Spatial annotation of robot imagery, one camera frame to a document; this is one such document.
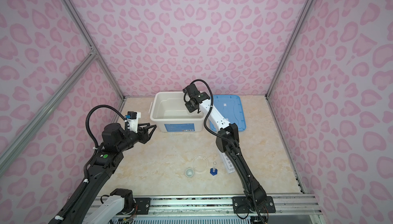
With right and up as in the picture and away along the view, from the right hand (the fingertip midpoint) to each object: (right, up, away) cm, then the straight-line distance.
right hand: (193, 103), depth 101 cm
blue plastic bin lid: (+27, -2, +13) cm, 30 cm away
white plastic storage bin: (-18, -7, +8) cm, 21 cm away
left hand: (-18, -11, -27) cm, 34 cm away
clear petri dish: (+5, -35, -15) cm, 38 cm away
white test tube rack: (+20, -35, -20) cm, 45 cm away
